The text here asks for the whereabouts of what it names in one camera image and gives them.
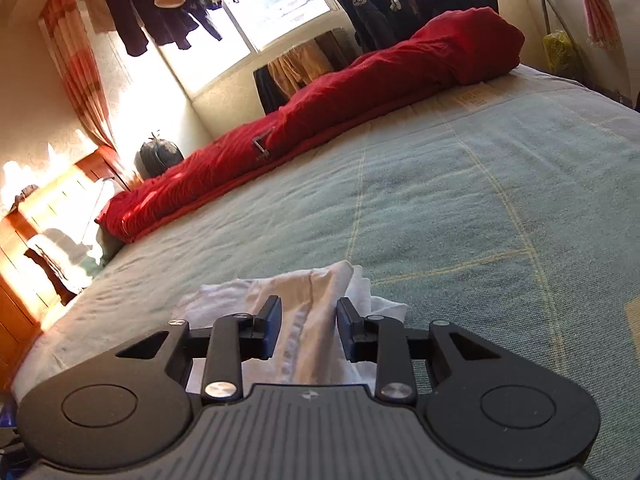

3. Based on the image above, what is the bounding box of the crumpled cloth on headboard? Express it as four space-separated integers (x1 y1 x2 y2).
10 185 40 211

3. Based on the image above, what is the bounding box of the light plaid pillow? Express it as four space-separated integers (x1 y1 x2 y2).
25 177 118 281

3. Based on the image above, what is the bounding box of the black garment on chair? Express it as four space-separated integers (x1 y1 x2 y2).
252 65 291 116

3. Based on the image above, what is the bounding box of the white long-sleeve printed shirt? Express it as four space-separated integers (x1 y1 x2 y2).
177 261 410 388

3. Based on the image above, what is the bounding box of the yellow garment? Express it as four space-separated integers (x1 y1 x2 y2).
267 40 335 93

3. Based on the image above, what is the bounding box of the yellow plastic bag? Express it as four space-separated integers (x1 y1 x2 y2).
542 30 583 78

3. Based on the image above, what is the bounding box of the black jacket with round patch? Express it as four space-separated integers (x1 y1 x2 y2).
335 0 401 53

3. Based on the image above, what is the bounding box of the metal clothes rack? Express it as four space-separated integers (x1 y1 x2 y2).
312 0 583 81

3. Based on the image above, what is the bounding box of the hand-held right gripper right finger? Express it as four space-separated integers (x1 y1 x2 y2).
336 297 502 403

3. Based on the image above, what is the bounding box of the wooden headboard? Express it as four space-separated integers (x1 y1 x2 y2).
0 145 126 391

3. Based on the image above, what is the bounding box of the grey backpack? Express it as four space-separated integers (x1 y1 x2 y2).
134 130 183 181

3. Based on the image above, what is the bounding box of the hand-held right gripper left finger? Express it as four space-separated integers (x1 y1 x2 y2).
116 295 283 403

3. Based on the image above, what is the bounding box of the bed with green plaid sheet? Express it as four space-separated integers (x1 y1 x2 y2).
10 62 640 480

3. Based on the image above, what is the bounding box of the red quilt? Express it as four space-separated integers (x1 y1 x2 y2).
95 7 526 243

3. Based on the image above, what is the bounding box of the row of hanging clothes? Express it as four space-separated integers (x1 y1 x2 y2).
75 0 303 58

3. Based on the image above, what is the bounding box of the dark wooden chair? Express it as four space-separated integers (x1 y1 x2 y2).
252 30 358 116

